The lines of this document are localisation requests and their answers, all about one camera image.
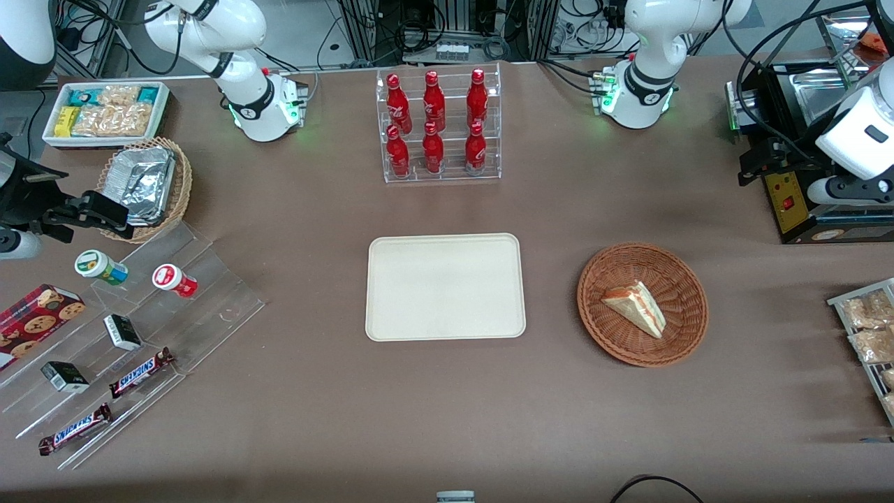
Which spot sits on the black machine with yellow panel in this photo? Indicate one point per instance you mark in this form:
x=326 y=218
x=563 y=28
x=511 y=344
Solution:
x=789 y=209

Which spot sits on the red lid yogurt cup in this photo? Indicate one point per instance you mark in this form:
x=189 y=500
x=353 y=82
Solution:
x=173 y=279

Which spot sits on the cream plastic tray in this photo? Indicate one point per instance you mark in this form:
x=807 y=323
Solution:
x=445 y=288

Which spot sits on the small black box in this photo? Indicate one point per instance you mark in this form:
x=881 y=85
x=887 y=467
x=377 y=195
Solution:
x=122 y=332
x=64 y=376

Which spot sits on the teal snack packet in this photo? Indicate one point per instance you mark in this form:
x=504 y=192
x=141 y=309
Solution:
x=148 y=93
x=82 y=96

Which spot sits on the clear acrylic stepped display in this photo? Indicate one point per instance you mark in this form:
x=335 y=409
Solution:
x=209 y=307

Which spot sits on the wrapped bread pack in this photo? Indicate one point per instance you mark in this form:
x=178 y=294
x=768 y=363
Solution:
x=873 y=345
x=888 y=378
x=862 y=311
x=890 y=404

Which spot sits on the small clear cracker bag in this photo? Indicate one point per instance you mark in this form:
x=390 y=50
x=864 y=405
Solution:
x=119 y=95

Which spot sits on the triangle sandwich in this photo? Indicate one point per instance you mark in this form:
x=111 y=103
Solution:
x=635 y=307

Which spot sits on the clear acrylic bottle rack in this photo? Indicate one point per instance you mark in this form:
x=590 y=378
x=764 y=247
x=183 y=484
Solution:
x=440 y=171

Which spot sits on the grey device edge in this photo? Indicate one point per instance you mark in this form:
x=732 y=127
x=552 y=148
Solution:
x=455 y=497

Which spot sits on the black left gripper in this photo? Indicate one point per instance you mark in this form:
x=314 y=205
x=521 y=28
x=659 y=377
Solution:
x=788 y=159

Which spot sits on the snickers bar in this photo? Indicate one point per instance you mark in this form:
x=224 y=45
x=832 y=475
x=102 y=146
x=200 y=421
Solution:
x=75 y=429
x=142 y=372

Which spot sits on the red cookie box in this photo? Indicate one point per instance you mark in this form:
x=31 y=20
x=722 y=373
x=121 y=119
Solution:
x=35 y=321

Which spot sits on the green lid yogurt cup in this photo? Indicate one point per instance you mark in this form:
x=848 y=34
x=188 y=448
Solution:
x=98 y=265

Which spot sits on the white snack bin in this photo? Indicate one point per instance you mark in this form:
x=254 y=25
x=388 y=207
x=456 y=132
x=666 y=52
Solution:
x=52 y=140

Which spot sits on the grey bread tray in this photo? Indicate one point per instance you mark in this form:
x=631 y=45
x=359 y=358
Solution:
x=838 y=302

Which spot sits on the yellow snack packet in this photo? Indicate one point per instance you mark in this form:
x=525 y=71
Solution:
x=66 y=121

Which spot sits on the orange snack packet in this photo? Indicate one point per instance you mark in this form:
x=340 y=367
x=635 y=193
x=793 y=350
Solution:
x=873 y=42

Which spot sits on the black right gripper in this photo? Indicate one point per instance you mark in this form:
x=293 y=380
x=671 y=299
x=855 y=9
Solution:
x=28 y=198

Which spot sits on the stack of foil containers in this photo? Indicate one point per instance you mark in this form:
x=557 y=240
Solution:
x=143 y=183

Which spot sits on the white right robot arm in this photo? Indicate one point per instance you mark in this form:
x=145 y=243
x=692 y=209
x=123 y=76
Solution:
x=246 y=91

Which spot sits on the white power strip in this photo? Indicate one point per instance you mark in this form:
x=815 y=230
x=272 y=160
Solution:
x=452 y=51

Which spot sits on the round brown wicker basket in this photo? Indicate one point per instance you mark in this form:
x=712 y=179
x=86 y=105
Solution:
x=628 y=342

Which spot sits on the red cola bottle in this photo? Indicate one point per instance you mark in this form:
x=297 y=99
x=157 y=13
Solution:
x=397 y=152
x=475 y=148
x=397 y=98
x=434 y=98
x=477 y=94
x=432 y=150

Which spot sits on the large clear cracker bag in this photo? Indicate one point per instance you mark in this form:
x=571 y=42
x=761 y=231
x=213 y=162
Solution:
x=115 y=120

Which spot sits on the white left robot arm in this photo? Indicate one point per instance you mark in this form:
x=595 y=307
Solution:
x=649 y=49

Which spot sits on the tan wicker basket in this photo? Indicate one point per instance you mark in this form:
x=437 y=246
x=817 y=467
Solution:
x=183 y=188

